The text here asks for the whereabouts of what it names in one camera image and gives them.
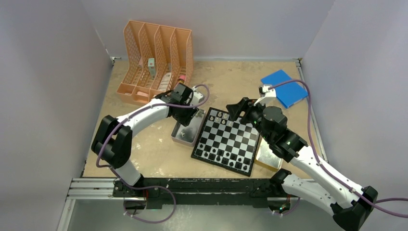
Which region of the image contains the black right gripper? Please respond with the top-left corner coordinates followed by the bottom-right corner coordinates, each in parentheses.
top-left (226, 98), bottom-right (273, 142)

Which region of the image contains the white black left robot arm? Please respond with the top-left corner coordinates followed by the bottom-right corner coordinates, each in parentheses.
top-left (90, 83), bottom-right (210, 197)

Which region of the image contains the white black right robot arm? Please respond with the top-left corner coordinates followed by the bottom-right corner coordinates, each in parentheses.
top-left (226, 97), bottom-right (378, 231)

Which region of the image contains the black white chess board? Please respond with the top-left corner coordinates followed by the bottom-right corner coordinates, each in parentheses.
top-left (191, 107), bottom-right (260, 177)

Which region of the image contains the pink metal tin box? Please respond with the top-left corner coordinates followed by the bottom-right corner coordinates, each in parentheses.
top-left (171, 109), bottom-right (206, 147)

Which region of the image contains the blue notebook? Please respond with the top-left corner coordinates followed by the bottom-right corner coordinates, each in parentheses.
top-left (260, 70), bottom-right (308, 109)

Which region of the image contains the green white small box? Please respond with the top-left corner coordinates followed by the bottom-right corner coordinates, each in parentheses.
top-left (147, 58), bottom-right (156, 79)

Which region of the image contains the orange plastic file organizer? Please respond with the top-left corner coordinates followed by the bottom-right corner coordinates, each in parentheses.
top-left (116, 20), bottom-right (194, 106)

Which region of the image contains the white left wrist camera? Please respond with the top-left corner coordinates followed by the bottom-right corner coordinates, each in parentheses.
top-left (190, 91), bottom-right (205, 106)

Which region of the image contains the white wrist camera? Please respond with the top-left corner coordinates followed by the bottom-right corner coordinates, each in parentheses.
top-left (254, 84), bottom-right (277, 106)
top-left (190, 91), bottom-right (205, 106)

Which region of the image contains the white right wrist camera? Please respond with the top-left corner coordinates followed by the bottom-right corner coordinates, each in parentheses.
top-left (254, 84), bottom-right (277, 106)

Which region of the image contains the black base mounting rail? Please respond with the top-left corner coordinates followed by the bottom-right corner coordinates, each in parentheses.
top-left (113, 178), bottom-right (287, 209)

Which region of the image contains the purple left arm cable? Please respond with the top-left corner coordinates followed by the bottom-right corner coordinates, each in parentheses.
top-left (95, 84), bottom-right (210, 224)

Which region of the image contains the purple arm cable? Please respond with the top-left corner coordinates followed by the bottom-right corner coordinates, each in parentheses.
top-left (268, 79), bottom-right (408, 218)
top-left (95, 84), bottom-right (210, 224)

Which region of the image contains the aluminium frame rail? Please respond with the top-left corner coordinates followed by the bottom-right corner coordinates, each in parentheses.
top-left (57, 178), bottom-right (145, 231)

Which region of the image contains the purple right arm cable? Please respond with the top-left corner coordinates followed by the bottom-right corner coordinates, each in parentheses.
top-left (268, 79), bottom-right (408, 218)

